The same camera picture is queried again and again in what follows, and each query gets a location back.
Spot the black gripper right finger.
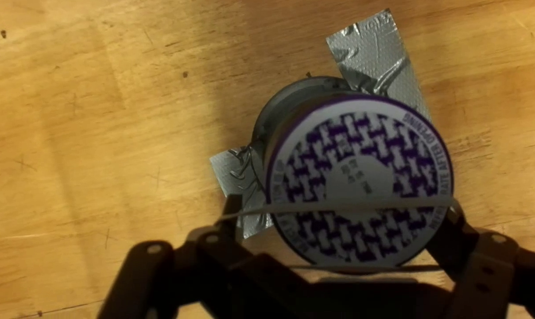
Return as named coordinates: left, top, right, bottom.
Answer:
left=428, top=203, right=535, bottom=319

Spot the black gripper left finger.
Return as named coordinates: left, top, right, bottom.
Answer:
left=96, top=193, right=318, bottom=319

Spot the dark jar with purple lid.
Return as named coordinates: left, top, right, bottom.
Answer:
left=254, top=76, right=454, bottom=267

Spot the grey duct tape strip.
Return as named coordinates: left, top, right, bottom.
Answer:
left=210, top=8, right=433, bottom=241

